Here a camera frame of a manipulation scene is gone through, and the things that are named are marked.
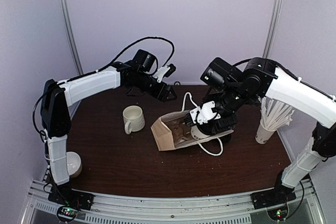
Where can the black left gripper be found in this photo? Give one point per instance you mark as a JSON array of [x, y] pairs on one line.
[[162, 96]]

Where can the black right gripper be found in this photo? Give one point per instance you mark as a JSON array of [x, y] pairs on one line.
[[225, 125]]

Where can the white paper coffee cup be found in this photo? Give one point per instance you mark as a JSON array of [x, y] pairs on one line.
[[197, 134]]

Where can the brown paper bag white handles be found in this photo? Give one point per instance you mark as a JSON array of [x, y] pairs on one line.
[[171, 132]]

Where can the brown cardboard cup carrier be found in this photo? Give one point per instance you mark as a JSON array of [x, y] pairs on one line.
[[180, 131]]

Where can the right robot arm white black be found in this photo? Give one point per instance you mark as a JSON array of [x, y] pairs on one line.
[[268, 78]]

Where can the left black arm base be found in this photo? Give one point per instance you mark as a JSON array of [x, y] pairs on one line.
[[71, 199]]

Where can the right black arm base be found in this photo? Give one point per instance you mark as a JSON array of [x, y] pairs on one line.
[[280, 194]]

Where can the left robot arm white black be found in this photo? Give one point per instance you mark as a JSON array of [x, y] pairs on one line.
[[61, 99]]

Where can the paper cup holding straws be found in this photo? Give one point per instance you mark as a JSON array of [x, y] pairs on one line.
[[263, 135]]

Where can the white ribbed ceramic mug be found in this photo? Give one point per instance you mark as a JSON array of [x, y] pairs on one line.
[[133, 118]]

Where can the bundle of white wrapped straws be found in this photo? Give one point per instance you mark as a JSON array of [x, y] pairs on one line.
[[274, 114]]

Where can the white ceramic bowl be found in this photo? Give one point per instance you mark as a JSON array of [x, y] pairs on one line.
[[74, 164]]

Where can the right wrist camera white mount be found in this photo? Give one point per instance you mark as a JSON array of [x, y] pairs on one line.
[[202, 114]]

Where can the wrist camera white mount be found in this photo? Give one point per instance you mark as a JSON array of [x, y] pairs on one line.
[[164, 71], [202, 114]]

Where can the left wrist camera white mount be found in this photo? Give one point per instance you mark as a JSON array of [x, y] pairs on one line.
[[164, 71]]

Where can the aluminium front rail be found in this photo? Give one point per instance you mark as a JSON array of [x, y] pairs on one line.
[[232, 208]]

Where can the right aluminium corner post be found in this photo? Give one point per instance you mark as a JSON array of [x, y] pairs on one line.
[[276, 9]]

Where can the aluminium corner post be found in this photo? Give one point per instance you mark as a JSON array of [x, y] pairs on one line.
[[276, 9], [70, 36]]

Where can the left aluminium corner post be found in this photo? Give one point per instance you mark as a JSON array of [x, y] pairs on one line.
[[70, 36]]

